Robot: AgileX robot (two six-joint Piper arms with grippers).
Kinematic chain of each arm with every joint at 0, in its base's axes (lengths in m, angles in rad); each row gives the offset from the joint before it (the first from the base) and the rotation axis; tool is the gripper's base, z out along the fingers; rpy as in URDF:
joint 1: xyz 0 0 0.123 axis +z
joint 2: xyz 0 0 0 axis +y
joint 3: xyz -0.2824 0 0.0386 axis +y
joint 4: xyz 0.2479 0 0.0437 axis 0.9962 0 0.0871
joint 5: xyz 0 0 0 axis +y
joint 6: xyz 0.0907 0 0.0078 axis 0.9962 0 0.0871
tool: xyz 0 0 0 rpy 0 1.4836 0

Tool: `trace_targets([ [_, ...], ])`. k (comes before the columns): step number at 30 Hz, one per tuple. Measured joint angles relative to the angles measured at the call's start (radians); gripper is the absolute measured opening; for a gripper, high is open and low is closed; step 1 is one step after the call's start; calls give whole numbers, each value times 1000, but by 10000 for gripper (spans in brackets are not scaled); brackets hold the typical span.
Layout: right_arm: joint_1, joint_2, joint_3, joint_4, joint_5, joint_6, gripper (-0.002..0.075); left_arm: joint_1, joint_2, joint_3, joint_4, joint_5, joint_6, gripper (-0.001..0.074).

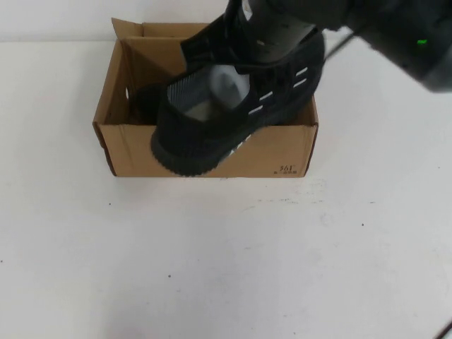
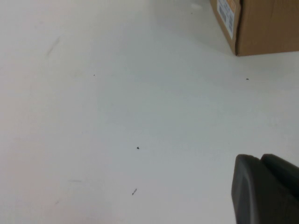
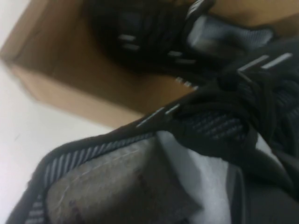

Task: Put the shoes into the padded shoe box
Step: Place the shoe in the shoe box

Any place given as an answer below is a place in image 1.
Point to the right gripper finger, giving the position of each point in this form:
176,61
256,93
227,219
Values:
279,39
237,10

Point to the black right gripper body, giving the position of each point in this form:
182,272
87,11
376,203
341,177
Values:
353,21

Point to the black mesh sneaker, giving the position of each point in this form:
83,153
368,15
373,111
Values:
183,141
144,102

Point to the white foam shoe stuffing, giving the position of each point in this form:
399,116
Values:
226,83

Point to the brown cardboard shoe box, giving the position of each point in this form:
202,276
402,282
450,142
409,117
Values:
134,152

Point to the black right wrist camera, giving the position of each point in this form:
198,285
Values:
423,56

